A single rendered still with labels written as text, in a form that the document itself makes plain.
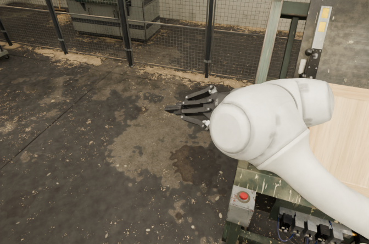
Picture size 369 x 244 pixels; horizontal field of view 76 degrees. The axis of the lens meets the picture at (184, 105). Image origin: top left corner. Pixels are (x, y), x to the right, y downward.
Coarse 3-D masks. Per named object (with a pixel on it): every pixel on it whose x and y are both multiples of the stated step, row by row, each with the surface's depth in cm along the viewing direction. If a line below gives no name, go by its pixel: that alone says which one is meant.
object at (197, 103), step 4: (196, 100) 67; (200, 100) 65; (204, 100) 64; (208, 100) 63; (212, 100) 62; (184, 104) 69; (188, 104) 68; (192, 104) 67; (196, 104) 67; (200, 104) 66
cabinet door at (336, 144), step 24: (336, 96) 126; (360, 96) 122; (336, 120) 126; (360, 120) 123; (312, 144) 130; (336, 144) 127; (360, 144) 124; (336, 168) 128; (360, 168) 125; (360, 192) 125
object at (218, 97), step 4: (216, 92) 63; (224, 92) 59; (228, 92) 58; (212, 96) 64; (216, 96) 59; (220, 96) 58; (224, 96) 58; (216, 100) 59; (220, 100) 58; (204, 104) 64; (208, 104) 63; (212, 104) 62; (216, 104) 58; (212, 108) 62; (204, 112) 63; (208, 112) 62; (212, 112) 61; (208, 116) 62
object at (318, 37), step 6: (324, 6) 122; (318, 12) 126; (330, 12) 122; (318, 18) 123; (324, 18) 123; (318, 24) 124; (318, 36) 124; (324, 36) 123; (312, 42) 126; (318, 42) 124; (318, 48) 124; (306, 66) 128
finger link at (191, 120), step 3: (183, 117) 67; (186, 117) 67; (189, 117) 66; (186, 120) 66; (189, 120) 65; (192, 120) 65; (195, 120) 64; (198, 120) 63; (192, 123) 67; (195, 123) 63; (198, 123) 63; (201, 123) 62; (201, 126) 62; (204, 126) 61
